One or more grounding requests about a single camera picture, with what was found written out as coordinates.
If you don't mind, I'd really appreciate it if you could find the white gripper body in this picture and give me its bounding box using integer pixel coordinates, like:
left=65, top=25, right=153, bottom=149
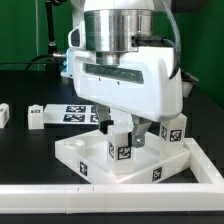
left=69, top=47, right=183, bottom=122

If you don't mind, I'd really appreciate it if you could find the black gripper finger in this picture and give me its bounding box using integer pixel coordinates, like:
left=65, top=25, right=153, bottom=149
left=128, top=115, right=152, bottom=148
left=95, top=104, right=114, bottom=134

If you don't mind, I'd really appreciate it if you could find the white square tabletop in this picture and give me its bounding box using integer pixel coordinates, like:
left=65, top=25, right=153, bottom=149
left=55, top=130, right=191, bottom=184

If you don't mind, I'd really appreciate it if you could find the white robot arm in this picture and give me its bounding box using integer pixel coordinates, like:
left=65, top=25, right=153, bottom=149
left=63, top=0, right=182, bottom=148

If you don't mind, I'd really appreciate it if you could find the white L-shaped obstacle fence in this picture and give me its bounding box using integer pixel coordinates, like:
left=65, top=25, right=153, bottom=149
left=0, top=138, right=224, bottom=214

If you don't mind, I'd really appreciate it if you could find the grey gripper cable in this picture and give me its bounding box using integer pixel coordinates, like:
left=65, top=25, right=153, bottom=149
left=131, top=0, right=199, bottom=84

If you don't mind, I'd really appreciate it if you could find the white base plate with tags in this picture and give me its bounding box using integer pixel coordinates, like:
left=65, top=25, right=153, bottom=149
left=43, top=103, right=134, bottom=126

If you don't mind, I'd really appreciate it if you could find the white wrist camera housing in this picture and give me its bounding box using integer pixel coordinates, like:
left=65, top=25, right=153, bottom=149
left=68, top=21, right=86, bottom=49

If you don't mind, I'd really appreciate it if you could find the black cable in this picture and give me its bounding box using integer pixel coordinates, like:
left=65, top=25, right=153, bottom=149
left=0, top=54, right=66, bottom=72

